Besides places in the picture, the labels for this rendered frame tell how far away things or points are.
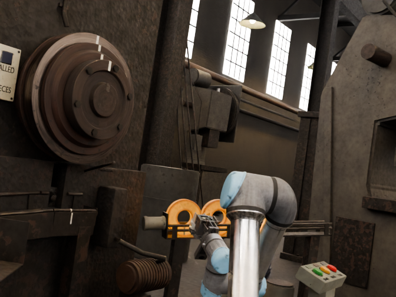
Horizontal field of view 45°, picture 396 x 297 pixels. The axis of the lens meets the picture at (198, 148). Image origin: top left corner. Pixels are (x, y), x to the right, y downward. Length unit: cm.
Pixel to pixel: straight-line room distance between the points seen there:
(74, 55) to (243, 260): 89
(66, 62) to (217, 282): 89
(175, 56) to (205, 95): 362
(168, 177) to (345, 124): 163
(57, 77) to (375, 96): 288
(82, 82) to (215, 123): 817
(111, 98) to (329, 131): 272
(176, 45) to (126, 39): 406
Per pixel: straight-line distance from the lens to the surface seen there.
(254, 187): 139
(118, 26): 210
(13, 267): 135
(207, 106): 961
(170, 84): 606
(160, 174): 440
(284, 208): 144
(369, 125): 400
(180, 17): 626
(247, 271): 134
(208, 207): 206
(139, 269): 188
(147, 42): 222
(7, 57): 174
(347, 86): 418
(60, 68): 167
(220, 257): 158
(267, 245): 155
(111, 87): 172
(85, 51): 173
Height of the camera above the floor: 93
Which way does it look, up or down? 2 degrees up
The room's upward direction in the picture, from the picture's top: 8 degrees clockwise
